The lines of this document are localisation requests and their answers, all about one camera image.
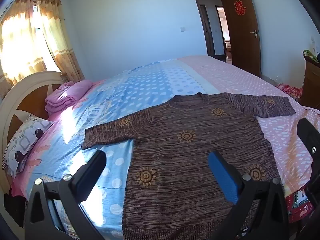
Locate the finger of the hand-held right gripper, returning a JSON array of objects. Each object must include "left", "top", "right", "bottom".
[{"left": 297, "top": 118, "right": 320, "bottom": 170}]

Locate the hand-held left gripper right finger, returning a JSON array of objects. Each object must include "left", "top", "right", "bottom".
[{"left": 208, "top": 151, "right": 290, "bottom": 240}]

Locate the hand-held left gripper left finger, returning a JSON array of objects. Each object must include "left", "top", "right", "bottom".
[{"left": 24, "top": 151, "right": 107, "bottom": 240}]

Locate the brown knitted sweater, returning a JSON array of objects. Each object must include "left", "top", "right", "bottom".
[{"left": 82, "top": 92, "right": 296, "bottom": 240}]

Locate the floral patchwork quilt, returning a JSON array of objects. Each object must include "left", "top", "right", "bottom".
[{"left": 285, "top": 187, "right": 314, "bottom": 223}]

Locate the red cloth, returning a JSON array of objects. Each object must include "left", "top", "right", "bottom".
[{"left": 276, "top": 83, "right": 303, "bottom": 101}]

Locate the wooden cabinet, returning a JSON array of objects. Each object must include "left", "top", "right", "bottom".
[{"left": 301, "top": 55, "right": 320, "bottom": 108}]

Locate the patterned pillow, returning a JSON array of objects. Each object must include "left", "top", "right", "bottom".
[{"left": 2, "top": 114, "right": 54, "bottom": 178}]

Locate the dark cloth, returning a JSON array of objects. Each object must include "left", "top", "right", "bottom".
[{"left": 4, "top": 192, "right": 27, "bottom": 228}]

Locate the green patterned bag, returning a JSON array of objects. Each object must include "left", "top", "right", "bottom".
[{"left": 302, "top": 49, "right": 320, "bottom": 63}]

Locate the folded pink blanket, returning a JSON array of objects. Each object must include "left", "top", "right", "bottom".
[{"left": 45, "top": 79, "right": 93, "bottom": 117}]

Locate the bed with printed sheet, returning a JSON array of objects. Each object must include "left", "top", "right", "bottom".
[{"left": 11, "top": 55, "right": 320, "bottom": 240}]

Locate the cream wooden headboard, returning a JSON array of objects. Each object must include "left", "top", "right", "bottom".
[{"left": 0, "top": 70, "right": 65, "bottom": 195}]

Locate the brown wooden door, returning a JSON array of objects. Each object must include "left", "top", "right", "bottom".
[{"left": 220, "top": 0, "right": 262, "bottom": 77}]

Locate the yellow floral curtain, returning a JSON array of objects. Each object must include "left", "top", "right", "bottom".
[
  {"left": 36, "top": 0, "right": 85, "bottom": 83},
  {"left": 0, "top": 0, "right": 48, "bottom": 100}
]

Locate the red paper door decoration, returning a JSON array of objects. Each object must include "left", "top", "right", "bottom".
[{"left": 234, "top": 0, "right": 246, "bottom": 15}]

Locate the brown door frame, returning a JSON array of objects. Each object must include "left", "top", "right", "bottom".
[{"left": 190, "top": 0, "right": 233, "bottom": 58}]

